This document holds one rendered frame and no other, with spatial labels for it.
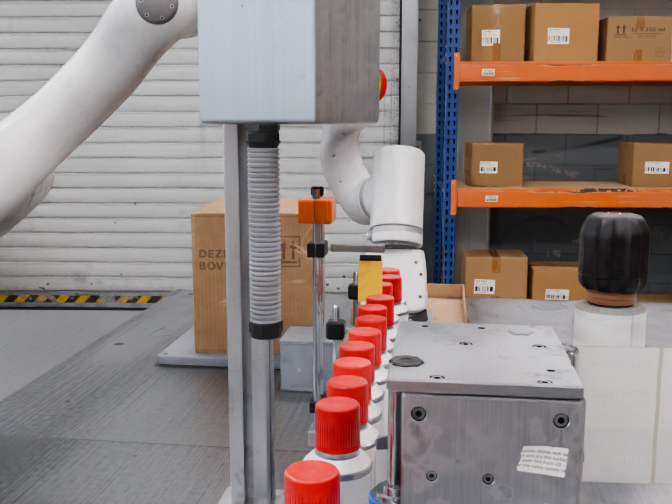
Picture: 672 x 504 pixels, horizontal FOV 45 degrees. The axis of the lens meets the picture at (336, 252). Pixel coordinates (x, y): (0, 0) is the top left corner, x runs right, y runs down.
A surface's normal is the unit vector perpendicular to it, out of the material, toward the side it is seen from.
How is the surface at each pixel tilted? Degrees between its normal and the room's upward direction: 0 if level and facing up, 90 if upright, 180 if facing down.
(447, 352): 0
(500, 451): 90
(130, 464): 0
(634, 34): 90
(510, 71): 90
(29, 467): 0
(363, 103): 90
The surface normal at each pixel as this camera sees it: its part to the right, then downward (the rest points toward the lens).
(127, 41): -0.45, 0.64
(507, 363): 0.00, -0.99
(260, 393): -0.13, 0.16
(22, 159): 0.44, 0.02
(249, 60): -0.68, 0.12
